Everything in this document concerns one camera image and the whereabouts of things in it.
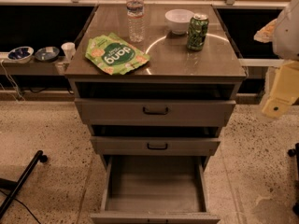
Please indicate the black stand leg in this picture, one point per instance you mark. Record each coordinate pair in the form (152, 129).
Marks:
(15, 186)

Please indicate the green rice chip bag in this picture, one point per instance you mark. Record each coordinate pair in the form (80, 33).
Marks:
(113, 55)

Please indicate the low side shelf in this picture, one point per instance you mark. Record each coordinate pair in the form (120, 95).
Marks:
(33, 67)

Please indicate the clear plastic water bottle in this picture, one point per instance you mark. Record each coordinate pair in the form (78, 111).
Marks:
(135, 14)

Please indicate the green soda can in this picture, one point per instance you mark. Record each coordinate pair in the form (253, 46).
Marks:
(197, 31)

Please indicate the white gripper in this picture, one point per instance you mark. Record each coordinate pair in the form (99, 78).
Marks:
(287, 36)

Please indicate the dark blue patterned bowl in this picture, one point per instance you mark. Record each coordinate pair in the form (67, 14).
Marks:
(47, 54)

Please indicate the small white paper cup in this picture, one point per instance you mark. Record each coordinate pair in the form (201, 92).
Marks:
(69, 50)

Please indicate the top drawer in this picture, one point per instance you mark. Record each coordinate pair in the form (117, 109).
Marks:
(138, 112)

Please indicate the white blue patterned bowl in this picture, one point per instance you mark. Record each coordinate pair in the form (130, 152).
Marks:
(21, 54)

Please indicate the black caster wheel right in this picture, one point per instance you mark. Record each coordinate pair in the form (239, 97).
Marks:
(293, 151)

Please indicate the middle drawer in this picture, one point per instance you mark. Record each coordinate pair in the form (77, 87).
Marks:
(155, 146)

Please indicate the grey drawer cabinet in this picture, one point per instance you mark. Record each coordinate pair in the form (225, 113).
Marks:
(172, 72)

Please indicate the open bottom drawer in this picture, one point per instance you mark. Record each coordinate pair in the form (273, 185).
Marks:
(154, 190)

